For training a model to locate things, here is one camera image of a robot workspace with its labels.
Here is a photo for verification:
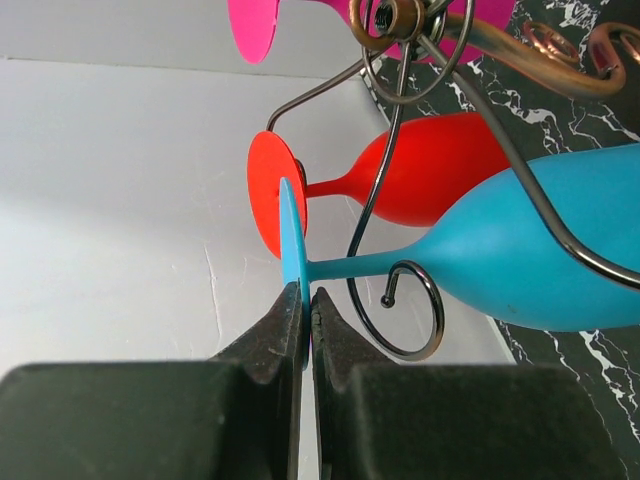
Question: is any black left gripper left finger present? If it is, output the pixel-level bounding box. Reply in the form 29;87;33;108
1;283;303;479

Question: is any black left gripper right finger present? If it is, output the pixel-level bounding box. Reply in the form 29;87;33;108
311;289;626;479

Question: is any blue wine glass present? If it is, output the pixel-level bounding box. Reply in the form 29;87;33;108
278;143;640;333

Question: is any red wine glass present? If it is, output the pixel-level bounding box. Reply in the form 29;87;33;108
247;112;510;256

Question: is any pink wine glass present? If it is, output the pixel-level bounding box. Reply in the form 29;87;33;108
227;0;516;64

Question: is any copper wire wine glass rack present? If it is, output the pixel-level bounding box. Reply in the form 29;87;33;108
267;0;640;359

